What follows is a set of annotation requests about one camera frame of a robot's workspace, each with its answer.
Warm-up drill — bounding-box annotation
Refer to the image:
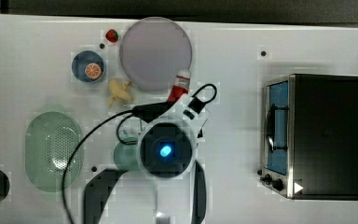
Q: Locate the blue bowl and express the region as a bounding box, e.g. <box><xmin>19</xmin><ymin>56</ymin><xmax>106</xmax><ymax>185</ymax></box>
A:
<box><xmin>71</xmin><ymin>50</ymin><xmax>105</xmax><ymax>83</ymax></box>

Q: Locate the green oval strainer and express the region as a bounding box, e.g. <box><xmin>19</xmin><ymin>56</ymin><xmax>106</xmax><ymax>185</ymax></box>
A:
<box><xmin>25</xmin><ymin>111</ymin><xmax>83</xmax><ymax>192</ymax></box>

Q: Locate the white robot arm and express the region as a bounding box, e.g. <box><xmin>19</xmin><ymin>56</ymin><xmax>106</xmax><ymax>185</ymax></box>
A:
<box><xmin>81</xmin><ymin>94</ymin><xmax>208</xmax><ymax>224</ymax></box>

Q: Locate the yellow banana toy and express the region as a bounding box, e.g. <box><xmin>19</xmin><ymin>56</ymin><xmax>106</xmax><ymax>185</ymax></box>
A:
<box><xmin>108</xmin><ymin>78</ymin><xmax>133</xmax><ymax>107</ymax></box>

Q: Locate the red strawberry toy near plate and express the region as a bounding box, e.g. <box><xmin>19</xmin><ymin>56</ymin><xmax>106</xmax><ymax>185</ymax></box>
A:
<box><xmin>105</xmin><ymin>29</ymin><xmax>118</xmax><ymax>43</ymax></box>

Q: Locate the black toaster oven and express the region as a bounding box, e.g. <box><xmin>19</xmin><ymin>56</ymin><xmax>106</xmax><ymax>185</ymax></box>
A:
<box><xmin>257</xmin><ymin>74</ymin><xmax>358</xmax><ymax>201</ymax></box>

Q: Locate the grey round plate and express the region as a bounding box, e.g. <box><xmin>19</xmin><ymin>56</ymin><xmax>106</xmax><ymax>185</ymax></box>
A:
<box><xmin>119</xmin><ymin>17</ymin><xmax>192</xmax><ymax>91</ymax></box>

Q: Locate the orange slice toy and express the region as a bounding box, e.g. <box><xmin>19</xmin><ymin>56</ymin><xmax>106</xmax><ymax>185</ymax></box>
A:
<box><xmin>85</xmin><ymin>63</ymin><xmax>103</xmax><ymax>80</ymax></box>

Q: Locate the red ketchup bottle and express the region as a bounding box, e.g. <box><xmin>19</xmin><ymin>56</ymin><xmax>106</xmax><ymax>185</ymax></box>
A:
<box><xmin>167</xmin><ymin>69</ymin><xmax>191</xmax><ymax>102</ymax></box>

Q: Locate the green cup with handle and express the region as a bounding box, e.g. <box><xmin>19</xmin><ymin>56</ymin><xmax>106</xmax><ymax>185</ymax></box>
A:
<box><xmin>113</xmin><ymin>131</ymin><xmax>139</xmax><ymax>171</ymax></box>

